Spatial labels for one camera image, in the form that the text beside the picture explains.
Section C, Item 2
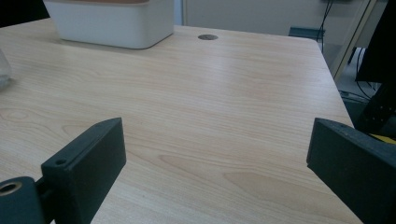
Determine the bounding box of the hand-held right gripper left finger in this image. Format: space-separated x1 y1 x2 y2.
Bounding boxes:
40 117 127 224

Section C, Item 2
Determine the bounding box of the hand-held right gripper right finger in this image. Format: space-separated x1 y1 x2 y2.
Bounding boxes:
305 117 396 224

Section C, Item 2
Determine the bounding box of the dark green floor box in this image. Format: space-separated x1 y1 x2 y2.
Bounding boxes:
288 26 326 41

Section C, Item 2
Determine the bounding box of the white storage box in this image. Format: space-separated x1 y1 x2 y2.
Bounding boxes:
42 0 175 50

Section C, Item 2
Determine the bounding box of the black metal stand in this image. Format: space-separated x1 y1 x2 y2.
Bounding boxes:
354 0 396 138

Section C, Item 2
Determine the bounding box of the black cable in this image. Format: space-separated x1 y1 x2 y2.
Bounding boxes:
316 0 334 54

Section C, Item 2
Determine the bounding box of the beige partition panel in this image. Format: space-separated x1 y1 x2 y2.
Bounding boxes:
323 0 378 82

